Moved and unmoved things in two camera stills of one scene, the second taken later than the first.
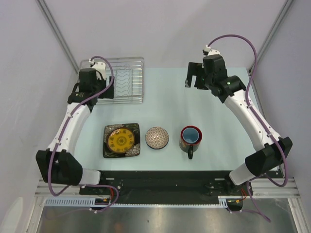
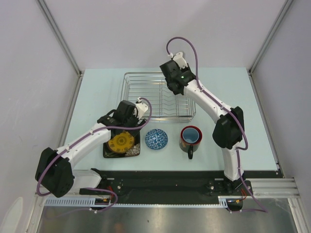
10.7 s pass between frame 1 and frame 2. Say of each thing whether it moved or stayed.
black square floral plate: stayed
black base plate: stayed
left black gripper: moved
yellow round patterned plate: stayed
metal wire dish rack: moved
